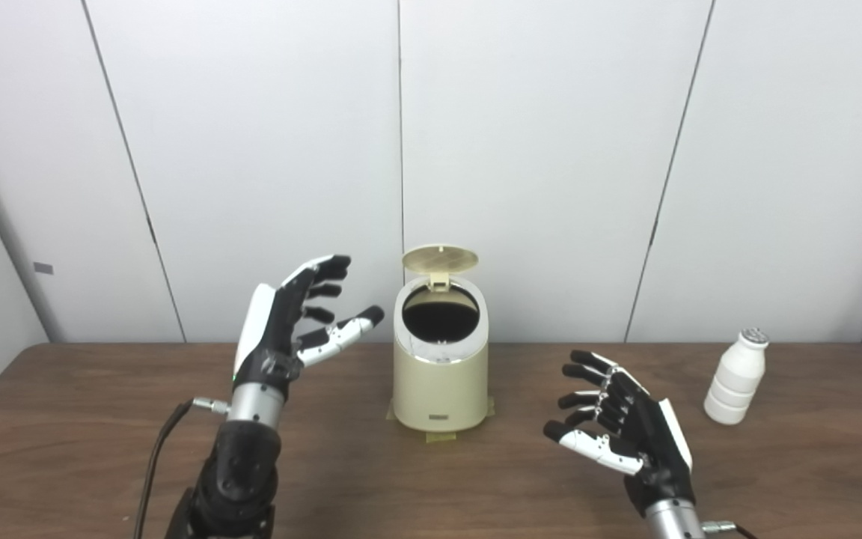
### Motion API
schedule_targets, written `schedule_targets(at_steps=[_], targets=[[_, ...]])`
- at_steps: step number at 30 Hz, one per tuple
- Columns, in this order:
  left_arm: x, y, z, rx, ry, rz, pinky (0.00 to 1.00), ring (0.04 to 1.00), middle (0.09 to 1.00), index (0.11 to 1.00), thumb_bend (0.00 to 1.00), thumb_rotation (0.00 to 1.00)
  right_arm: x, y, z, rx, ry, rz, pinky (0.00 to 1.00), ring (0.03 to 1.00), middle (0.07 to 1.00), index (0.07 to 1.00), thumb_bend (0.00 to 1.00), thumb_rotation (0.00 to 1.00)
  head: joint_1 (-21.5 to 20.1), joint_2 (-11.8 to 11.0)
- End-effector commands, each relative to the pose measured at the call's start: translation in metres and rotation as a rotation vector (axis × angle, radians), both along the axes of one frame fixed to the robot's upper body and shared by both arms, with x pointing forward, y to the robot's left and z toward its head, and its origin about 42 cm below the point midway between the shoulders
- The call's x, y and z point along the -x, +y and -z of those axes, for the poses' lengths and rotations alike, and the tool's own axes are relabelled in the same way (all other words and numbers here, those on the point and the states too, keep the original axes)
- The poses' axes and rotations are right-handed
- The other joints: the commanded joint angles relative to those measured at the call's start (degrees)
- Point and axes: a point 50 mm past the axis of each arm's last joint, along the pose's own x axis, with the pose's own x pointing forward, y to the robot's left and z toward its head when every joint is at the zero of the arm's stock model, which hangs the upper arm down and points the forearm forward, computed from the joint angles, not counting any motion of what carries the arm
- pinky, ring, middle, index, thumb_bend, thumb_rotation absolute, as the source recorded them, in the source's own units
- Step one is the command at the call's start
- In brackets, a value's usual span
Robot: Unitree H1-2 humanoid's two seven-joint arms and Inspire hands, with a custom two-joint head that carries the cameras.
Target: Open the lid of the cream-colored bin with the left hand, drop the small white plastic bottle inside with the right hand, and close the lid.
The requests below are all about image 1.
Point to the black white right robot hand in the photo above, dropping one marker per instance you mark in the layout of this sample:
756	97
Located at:
648	442

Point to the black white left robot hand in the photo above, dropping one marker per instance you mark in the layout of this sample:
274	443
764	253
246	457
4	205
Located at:
274	329

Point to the small white plastic bottle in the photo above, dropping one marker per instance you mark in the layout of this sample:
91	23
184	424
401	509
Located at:
736	378

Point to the cream-colored bin body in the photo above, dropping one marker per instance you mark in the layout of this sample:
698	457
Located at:
438	389

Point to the cream round bin lid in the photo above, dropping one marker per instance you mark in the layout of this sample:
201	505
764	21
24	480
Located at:
440	260

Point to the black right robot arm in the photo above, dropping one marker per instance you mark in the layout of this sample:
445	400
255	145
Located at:
674	522

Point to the grey wall tag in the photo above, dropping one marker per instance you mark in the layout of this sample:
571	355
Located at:
43	268

